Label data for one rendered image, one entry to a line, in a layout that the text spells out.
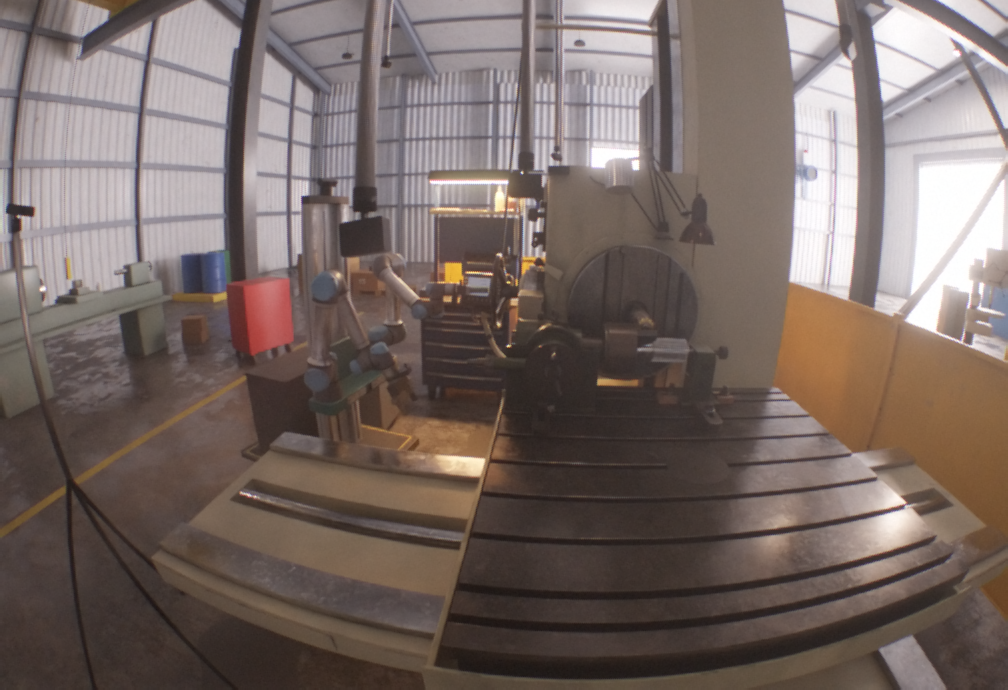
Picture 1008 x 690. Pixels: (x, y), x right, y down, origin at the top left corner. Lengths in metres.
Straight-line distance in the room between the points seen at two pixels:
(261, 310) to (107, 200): 6.33
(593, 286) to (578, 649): 1.37
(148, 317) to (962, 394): 8.02
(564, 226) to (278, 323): 4.25
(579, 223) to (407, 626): 1.58
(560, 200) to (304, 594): 1.69
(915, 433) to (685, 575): 2.43
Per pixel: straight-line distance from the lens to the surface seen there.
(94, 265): 10.53
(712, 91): 2.08
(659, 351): 1.61
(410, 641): 1.17
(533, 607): 0.85
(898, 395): 3.29
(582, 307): 1.79
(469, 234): 4.08
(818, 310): 4.09
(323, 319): 1.91
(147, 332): 6.64
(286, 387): 2.38
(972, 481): 2.90
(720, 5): 2.29
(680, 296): 1.86
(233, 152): 6.59
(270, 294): 5.39
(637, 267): 1.79
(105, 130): 10.96
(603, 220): 1.87
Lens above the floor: 1.66
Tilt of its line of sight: 13 degrees down
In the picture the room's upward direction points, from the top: 1 degrees clockwise
